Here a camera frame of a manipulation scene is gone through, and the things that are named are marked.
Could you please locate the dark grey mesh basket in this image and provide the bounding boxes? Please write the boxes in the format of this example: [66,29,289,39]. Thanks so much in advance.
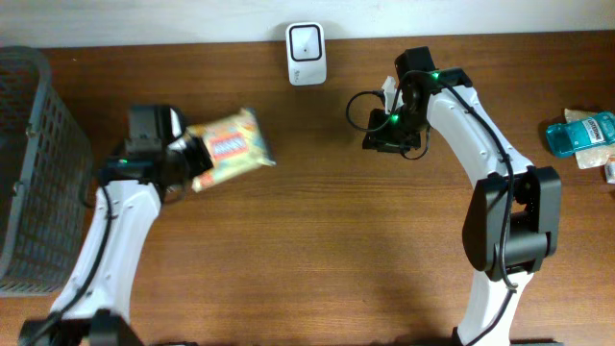
[1,46,93,297]

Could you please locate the white barcode scanner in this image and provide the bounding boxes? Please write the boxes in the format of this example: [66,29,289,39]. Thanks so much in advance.
[285,22,327,87]

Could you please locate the yellow wet wipes pack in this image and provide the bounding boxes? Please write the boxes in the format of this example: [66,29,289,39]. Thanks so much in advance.
[187,108,277,192]

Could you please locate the orange small snack packet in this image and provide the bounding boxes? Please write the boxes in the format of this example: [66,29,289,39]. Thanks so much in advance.
[604,158,615,185]

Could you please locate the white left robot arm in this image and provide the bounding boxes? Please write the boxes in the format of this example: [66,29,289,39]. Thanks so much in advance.
[18,105,212,345]

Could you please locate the teal mouthwash bottle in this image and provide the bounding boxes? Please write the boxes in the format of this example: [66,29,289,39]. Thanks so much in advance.
[546,111,614,158]

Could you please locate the beige kraft paper pouch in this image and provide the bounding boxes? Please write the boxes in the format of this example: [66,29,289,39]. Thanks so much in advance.
[564,109,614,169]

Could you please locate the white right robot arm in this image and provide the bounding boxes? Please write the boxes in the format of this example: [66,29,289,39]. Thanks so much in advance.
[362,46,561,345]

